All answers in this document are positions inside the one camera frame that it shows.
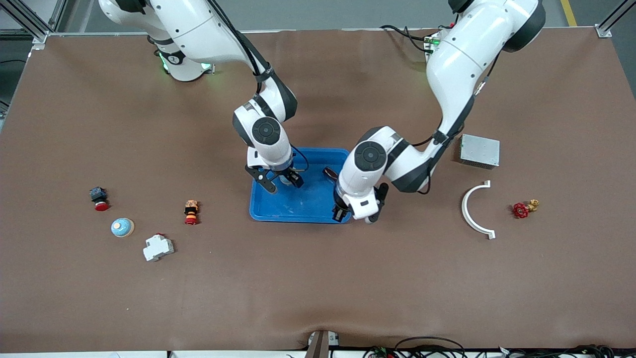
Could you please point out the blue call bell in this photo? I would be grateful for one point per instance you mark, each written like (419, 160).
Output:
(286, 180)
(121, 227)

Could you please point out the orange black push button switch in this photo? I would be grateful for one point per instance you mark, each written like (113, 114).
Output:
(191, 212)

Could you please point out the red emergency stop button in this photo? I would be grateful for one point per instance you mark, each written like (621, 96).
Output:
(101, 199)

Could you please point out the white curved plastic bracket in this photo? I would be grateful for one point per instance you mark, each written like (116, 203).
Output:
(465, 211)

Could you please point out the large brown electrolytic capacitor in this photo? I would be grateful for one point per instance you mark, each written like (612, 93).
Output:
(330, 174)

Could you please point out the blue plastic tray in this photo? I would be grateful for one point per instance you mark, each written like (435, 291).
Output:
(308, 204)

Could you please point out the white circuit breaker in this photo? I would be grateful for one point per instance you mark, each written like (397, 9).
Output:
(158, 247)

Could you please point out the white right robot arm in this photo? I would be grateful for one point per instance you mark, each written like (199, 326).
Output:
(189, 25)

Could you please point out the aluminium frame profile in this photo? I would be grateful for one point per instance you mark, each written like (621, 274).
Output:
(603, 31)
(39, 36)

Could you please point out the grey metal power supply box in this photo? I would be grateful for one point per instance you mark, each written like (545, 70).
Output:
(479, 151)

